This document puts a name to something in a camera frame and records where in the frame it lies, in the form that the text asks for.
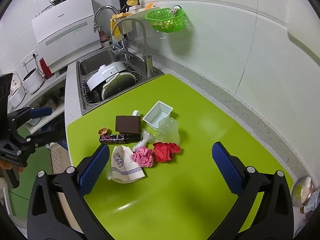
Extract steel kitchen sink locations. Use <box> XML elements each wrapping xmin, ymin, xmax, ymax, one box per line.
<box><xmin>76</xmin><ymin>49</ymin><xmax>165</xmax><ymax>117</ymax></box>

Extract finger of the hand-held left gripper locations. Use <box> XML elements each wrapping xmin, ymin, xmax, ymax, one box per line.
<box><xmin>24</xmin><ymin>127</ymin><xmax>54</xmax><ymax>151</ymax></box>
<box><xmin>7</xmin><ymin>106</ymin><xmax>53</xmax><ymax>132</ymax></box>

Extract white bucket with handle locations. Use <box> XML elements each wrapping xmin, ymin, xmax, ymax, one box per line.
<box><xmin>22</xmin><ymin>67</ymin><xmax>43</xmax><ymax>95</ymax></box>

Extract green table mat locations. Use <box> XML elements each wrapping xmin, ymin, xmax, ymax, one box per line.
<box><xmin>66</xmin><ymin>74</ymin><xmax>294</xmax><ymax>240</ymax></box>

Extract black pedal trash bin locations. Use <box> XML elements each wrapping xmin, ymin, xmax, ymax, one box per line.
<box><xmin>45</xmin><ymin>116</ymin><xmax>69</xmax><ymax>153</ymax></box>

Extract pink bottle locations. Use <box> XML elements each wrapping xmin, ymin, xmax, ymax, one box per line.
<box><xmin>99</xmin><ymin>31</ymin><xmax>110</xmax><ymax>47</ymax></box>

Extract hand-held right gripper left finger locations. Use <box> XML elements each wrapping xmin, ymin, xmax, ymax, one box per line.
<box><xmin>27</xmin><ymin>144</ymin><xmax>110</xmax><ymax>240</ymax></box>

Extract wall power outlet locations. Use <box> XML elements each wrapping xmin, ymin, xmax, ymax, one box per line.
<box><xmin>21</xmin><ymin>51</ymin><xmax>38</xmax><ymax>66</ymax></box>

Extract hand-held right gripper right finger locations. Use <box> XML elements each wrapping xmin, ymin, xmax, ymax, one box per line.
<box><xmin>212</xmin><ymin>142</ymin><xmax>294</xmax><ymax>240</ymax></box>

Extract red cup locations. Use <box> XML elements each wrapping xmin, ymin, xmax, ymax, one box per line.
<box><xmin>39</xmin><ymin>57</ymin><xmax>54</xmax><ymax>79</ymax></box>

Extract green plastic basket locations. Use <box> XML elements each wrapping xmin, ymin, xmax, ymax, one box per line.
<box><xmin>145</xmin><ymin>8</ymin><xmax>192</xmax><ymax>34</ymax></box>

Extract white shelf unit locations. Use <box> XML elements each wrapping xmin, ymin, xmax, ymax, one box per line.
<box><xmin>24</xmin><ymin>79</ymin><xmax>67</xmax><ymax>135</ymax></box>

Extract pink paper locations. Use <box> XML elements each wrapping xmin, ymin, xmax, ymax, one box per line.
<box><xmin>131</xmin><ymin>147</ymin><xmax>155</xmax><ymax>168</ymax></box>

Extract white plastic tray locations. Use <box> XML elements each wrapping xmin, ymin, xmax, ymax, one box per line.
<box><xmin>142</xmin><ymin>101</ymin><xmax>174</xmax><ymax>128</ymax></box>

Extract white pot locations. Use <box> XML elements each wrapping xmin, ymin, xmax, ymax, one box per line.
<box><xmin>86</xmin><ymin>61</ymin><xmax>128</xmax><ymax>92</ymax></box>

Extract slim chrome gooseneck faucet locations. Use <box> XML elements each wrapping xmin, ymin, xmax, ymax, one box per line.
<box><xmin>112</xmin><ymin>18</ymin><xmax>155</xmax><ymax>76</ymax></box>

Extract dark patterned bottle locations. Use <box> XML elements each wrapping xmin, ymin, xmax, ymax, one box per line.
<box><xmin>99</xmin><ymin>134</ymin><xmax>142</xmax><ymax>145</ymax></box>

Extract polka dot floor mat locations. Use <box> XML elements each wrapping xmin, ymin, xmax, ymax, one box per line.
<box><xmin>51</xmin><ymin>149</ymin><xmax>72</xmax><ymax>174</ymax></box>

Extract brown sponge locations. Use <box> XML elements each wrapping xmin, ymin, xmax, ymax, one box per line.
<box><xmin>115</xmin><ymin>115</ymin><xmax>142</xmax><ymax>134</ymax></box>

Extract wire dish rack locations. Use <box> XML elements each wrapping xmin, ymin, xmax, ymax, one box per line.
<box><xmin>81</xmin><ymin>70</ymin><xmax>142</xmax><ymax>105</ymax></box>

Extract clear plastic wrap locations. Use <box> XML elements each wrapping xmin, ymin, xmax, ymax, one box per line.
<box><xmin>132</xmin><ymin>129</ymin><xmax>157</xmax><ymax>152</ymax></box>

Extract white wall organizer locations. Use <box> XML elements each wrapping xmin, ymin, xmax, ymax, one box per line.
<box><xmin>110</xmin><ymin>3</ymin><xmax>160</xmax><ymax>43</ymax></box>

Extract red paper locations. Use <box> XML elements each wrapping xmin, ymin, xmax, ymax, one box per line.
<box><xmin>152</xmin><ymin>142</ymin><xmax>181</xmax><ymax>163</ymax></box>

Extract white rice cooker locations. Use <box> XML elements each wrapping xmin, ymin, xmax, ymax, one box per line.
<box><xmin>7</xmin><ymin>72</ymin><xmax>27</xmax><ymax>108</ymax></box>

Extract white countertop dishwasher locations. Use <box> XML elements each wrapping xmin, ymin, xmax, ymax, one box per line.
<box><xmin>31</xmin><ymin>0</ymin><xmax>103</xmax><ymax>73</ymax></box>

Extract person's left hand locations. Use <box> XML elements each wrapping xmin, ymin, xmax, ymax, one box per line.
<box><xmin>0</xmin><ymin>158</ymin><xmax>25</xmax><ymax>173</ymax></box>

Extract clear plastic cup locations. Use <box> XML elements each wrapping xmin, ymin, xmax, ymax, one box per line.
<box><xmin>156</xmin><ymin>117</ymin><xmax>181</xmax><ymax>145</ymax></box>

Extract glass jar with lid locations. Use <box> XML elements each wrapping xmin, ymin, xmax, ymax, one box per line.
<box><xmin>291</xmin><ymin>176</ymin><xmax>320</xmax><ymax>215</ymax></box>

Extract tall chrome faucet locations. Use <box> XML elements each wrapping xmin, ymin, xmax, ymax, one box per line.
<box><xmin>93</xmin><ymin>5</ymin><xmax>131</xmax><ymax>60</ymax></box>

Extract round pot lid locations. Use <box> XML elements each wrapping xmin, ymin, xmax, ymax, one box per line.
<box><xmin>101</xmin><ymin>72</ymin><xmax>137</xmax><ymax>100</ymax></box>

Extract white printed pouch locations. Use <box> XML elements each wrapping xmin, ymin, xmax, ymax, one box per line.
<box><xmin>110</xmin><ymin>145</ymin><xmax>146</xmax><ymax>183</ymax></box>

